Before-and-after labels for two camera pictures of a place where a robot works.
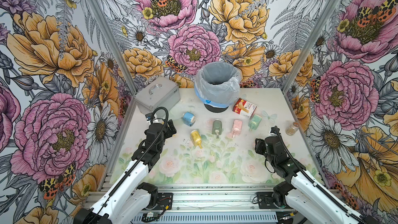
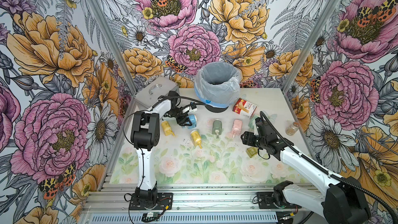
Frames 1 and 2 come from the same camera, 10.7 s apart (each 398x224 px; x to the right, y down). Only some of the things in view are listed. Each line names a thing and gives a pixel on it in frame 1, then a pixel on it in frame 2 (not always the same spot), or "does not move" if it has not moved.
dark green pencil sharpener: [217, 125] does not move
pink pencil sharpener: [236, 128] does not move
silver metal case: [161, 93] does not move
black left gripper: [169, 134] to [183, 120]
